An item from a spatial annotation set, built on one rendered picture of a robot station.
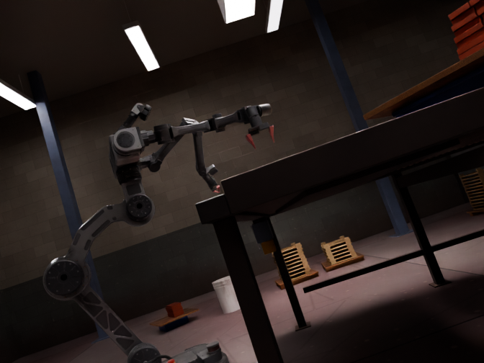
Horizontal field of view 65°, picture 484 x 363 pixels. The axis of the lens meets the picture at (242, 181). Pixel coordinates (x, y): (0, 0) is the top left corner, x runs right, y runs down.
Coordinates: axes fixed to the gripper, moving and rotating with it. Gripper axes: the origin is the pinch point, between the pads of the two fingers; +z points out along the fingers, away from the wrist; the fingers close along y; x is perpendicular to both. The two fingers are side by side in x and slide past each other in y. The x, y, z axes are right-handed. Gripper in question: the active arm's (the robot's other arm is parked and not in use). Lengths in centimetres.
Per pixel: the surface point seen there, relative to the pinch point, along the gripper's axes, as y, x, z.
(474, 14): 69, -68, -2
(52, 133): -257, 399, -222
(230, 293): -61, 266, 92
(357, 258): 99, 300, 109
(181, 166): -91, 520, -131
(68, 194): -261, 401, -119
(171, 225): -144, 521, -32
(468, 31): 67, -66, 2
